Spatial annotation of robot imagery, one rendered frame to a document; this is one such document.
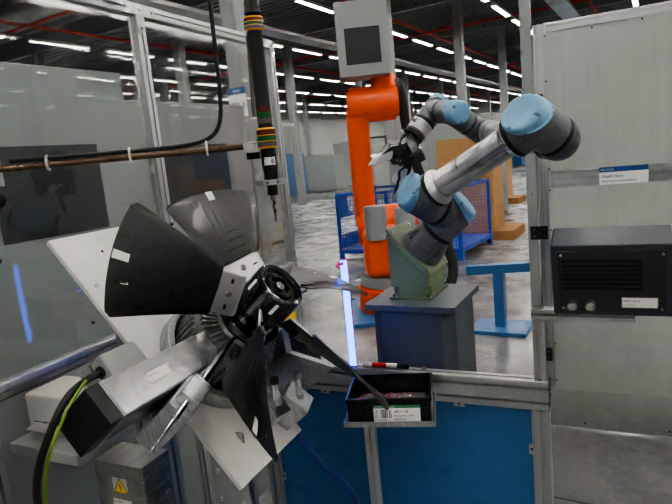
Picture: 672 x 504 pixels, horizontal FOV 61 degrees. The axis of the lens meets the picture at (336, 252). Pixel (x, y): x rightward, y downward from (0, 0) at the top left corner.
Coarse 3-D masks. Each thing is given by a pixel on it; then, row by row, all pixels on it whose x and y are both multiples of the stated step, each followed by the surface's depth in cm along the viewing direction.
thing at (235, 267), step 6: (252, 252) 132; (246, 258) 132; (252, 258) 131; (258, 258) 131; (234, 264) 131; (240, 264) 131; (246, 264) 131; (252, 264) 131; (258, 264) 130; (228, 270) 130; (234, 270) 130; (240, 270) 130; (246, 270) 130; (252, 270) 130; (246, 276) 129
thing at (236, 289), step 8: (224, 272) 119; (224, 280) 120; (240, 280) 122; (224, 288) 120; (232, 288) 121; (240, 288) 122; (216, 296) 119; (224, 296) 120; (232, 296) 121; (240, 296) 122; (216, 304) 119; (232, 304) 122; (216, 312) 119; (224, 312) 121; (232, 312) 122
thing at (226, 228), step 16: (224, 192) 144; (240, 192) 146; (176, 208) 138; (208, 208) 139; (224, 208) 140; (240, 208) 141; (192, 224) 136; (208, 224) 137; (224, 224) 137; (240, 224) 137; (256, 224) 138; (208, 240) 134; (224, 240) 134; (240, 240) 134; (256, 240) 134; (224, 256) 131; (240, 256) 131
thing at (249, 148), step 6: (246, 144) 127; (252, 144) 127; (246, 150) 127; (252, 150) 128; (246, 156) 129; (252, 156) 127; (258, 156) 128; (252, 162) 130; (258, 162) 128; (258, 168) 128; (258, 174) 129; (258, 180) 129; (264, 180) 128; (270, 180) 127; (276, 180) 128; (282, 180) 129
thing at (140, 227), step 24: (144, 216) 110; (120, 240) 106; (144, 240) 109; (168, 240) 112; (120, 264) 105; (144, 264) 108; (168, 264) 111; (192, 264) 114; (216, 264) 118; (120, 288) 104; (144, 288) 108; (168, 288) 111; (192, 288) 114; (216, 288) 118; (120, 312) 104; (144, 312) 108; (168, 312) 111; (192, 312) 115
